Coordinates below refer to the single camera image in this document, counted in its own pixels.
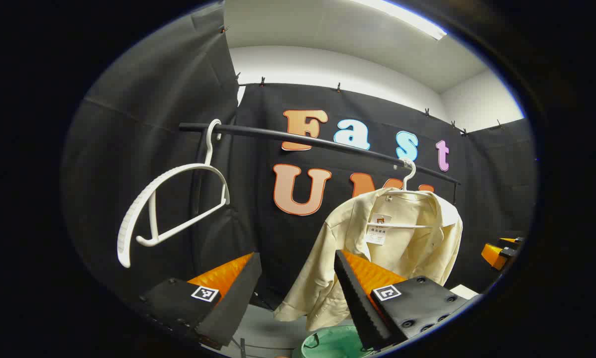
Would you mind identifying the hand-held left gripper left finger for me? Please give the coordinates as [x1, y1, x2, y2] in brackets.
[138, 252, 263, 351]

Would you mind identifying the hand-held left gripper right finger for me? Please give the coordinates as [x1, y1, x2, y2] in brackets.
[333, 250, 473, 352]

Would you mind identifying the green laundry hamper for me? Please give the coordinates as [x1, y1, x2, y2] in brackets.
[300, 326, 373, 358]

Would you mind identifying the cream shirt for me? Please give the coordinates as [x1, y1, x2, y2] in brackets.
[273, 187, 464, 333]

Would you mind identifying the white plastic hanger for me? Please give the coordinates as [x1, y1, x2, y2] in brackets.
[367, 158, 435, 230]
[117, 119, 230, 269]

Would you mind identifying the black backdrop cloth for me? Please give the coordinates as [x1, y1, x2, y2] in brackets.
[62, 2, 536, 319]

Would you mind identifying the row of black cloth clips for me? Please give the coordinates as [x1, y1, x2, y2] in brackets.
[221, 25, 502, 136]

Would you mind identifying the black clothes rail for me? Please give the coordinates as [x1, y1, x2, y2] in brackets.
[180, 122, 462, 205]

